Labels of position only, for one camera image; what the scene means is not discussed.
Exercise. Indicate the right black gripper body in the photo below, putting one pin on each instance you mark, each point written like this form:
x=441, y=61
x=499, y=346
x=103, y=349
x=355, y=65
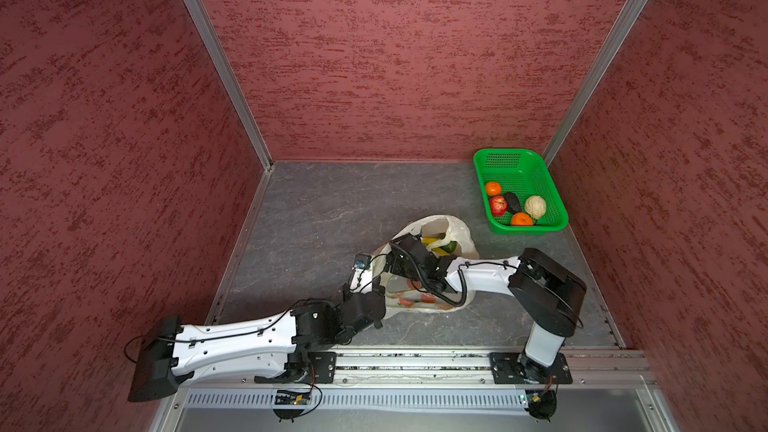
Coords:
x=400, y=266

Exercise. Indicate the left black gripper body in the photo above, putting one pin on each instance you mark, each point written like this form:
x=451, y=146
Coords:
x=347, y=292

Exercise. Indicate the printed translucent plastic bag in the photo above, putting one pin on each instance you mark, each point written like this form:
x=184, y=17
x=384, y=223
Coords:
x=420, y=294

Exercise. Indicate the red apple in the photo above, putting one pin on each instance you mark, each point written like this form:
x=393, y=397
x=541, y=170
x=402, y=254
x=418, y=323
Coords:
x=498, y=206

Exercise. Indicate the dark avocado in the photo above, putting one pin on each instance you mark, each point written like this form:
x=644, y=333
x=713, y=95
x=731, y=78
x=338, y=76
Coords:
x=513, y=203

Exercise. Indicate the large orange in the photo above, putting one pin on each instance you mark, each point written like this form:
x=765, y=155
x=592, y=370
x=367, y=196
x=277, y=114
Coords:
x=521, y=219

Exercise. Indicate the green plastic basket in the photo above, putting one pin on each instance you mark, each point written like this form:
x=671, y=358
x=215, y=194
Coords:
x=524, y=173

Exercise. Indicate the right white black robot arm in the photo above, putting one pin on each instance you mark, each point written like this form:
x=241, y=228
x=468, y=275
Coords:
x=548, y=292

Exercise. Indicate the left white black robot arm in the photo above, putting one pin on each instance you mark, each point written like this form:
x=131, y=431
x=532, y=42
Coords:
x=274, y=348

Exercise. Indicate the beige bumpy round fruit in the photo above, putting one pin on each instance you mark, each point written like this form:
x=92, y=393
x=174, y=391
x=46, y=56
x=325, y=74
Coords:
x=536, y=207

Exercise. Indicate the yellow banana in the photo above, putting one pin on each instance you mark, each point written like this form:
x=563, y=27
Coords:
x=432, y=242

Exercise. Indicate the green lime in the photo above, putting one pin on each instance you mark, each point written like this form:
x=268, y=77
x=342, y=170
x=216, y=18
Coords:
x=449, y=247

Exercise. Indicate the small orange tangerine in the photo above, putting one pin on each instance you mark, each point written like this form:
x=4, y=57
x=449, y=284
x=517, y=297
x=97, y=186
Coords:
x=493, y=189

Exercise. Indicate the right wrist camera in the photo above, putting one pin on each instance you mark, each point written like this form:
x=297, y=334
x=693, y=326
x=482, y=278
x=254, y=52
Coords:
x=414, y=252

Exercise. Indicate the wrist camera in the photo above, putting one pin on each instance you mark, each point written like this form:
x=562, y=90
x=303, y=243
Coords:
x=362, y=275
x=414, y=252

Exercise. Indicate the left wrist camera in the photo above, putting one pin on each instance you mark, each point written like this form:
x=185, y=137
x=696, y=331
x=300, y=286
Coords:
x=362, y=275

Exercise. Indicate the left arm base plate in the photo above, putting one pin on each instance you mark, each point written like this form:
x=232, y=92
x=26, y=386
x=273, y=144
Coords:
x=312, y=367

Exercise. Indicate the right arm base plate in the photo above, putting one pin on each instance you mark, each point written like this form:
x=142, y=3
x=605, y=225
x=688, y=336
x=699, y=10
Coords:
x=516, y=368

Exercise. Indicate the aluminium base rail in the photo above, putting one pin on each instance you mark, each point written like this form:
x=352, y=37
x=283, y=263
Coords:
x=462, y=367

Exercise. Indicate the left aluminium corner post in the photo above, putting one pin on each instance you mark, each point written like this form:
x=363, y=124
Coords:
x=217, y=54

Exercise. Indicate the aluminium corner post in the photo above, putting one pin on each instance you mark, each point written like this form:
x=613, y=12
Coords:
x=217, y=54
x=618, y=33

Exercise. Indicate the right aluminium corner post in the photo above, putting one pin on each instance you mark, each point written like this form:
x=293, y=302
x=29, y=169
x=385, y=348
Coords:
x=618, y=33

